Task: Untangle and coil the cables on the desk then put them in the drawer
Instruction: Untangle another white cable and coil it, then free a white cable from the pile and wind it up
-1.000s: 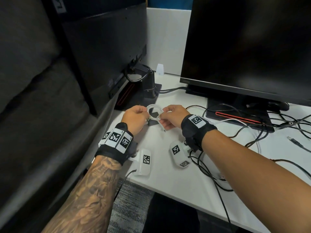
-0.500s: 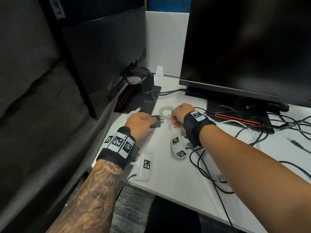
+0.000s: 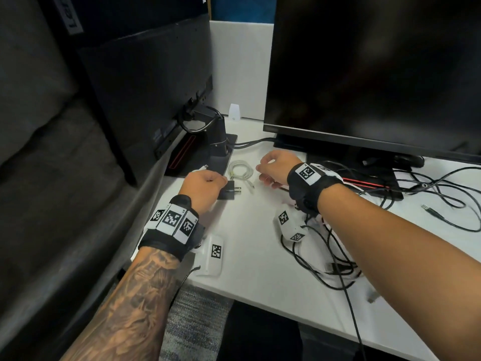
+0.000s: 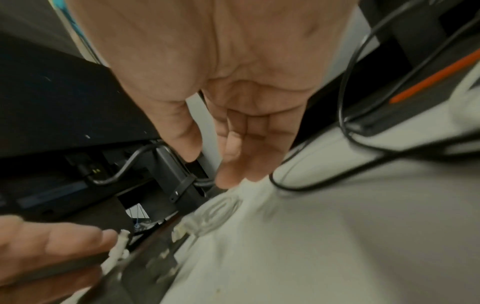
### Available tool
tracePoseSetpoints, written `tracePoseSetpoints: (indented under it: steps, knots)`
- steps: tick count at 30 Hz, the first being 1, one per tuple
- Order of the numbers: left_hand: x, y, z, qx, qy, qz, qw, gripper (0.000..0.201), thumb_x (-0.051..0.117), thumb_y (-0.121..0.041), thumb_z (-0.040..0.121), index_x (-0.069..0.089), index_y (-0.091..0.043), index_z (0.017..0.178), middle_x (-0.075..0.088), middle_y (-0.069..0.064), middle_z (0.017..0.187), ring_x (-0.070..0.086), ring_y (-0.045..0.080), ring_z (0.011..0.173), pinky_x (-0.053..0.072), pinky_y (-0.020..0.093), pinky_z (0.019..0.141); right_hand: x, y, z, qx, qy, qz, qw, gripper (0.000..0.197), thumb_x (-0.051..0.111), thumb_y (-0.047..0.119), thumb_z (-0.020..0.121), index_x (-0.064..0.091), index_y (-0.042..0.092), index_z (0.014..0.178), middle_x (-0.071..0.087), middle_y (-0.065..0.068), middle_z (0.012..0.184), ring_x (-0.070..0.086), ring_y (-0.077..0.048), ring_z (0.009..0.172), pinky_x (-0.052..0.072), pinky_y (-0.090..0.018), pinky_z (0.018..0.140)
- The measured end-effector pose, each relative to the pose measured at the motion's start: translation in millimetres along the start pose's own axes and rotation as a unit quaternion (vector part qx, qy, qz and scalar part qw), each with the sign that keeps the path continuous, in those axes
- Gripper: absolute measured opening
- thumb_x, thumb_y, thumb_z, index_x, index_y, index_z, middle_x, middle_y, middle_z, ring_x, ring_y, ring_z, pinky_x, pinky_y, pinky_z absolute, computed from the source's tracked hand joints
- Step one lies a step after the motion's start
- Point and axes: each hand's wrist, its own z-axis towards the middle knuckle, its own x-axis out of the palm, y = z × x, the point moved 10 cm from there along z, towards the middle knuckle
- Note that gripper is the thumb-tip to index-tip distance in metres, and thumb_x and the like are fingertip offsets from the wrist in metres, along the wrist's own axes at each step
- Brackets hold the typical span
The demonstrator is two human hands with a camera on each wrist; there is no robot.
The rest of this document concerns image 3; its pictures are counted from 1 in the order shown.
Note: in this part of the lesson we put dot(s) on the person's right hand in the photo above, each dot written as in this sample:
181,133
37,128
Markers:
280,165

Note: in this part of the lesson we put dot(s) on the person's left hand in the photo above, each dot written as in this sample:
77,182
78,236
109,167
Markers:
203,187

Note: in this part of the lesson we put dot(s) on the black charger plug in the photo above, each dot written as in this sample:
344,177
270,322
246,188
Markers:
227,191

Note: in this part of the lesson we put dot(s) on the person's left forearm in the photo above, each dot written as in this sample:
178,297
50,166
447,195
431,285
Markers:
127,315

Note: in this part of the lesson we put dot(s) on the person's right forearm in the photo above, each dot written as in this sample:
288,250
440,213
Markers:
406,266

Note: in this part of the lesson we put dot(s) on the person's black trousers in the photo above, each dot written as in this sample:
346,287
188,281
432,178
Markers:
259,334

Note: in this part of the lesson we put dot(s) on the white partition panel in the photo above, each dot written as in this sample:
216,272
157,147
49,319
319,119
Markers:
240,71

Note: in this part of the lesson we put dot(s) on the small black oval device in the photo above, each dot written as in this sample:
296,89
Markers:
406,160

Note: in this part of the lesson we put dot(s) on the black computer monitor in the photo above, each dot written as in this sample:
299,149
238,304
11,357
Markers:
375,63

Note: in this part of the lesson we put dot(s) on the grey fabric couch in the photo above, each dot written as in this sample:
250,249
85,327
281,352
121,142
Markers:
45,146

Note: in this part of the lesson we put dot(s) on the black panel with white sticker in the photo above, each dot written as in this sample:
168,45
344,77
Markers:
131,14

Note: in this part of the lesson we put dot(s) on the black monitor arm base plate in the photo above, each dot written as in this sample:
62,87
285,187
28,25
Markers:
203,157

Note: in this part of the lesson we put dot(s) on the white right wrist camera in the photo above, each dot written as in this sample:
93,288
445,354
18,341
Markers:
289,225

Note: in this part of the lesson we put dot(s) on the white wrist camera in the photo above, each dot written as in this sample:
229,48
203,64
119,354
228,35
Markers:
289,225
212,255

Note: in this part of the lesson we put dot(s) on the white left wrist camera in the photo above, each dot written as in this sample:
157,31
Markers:
212,255

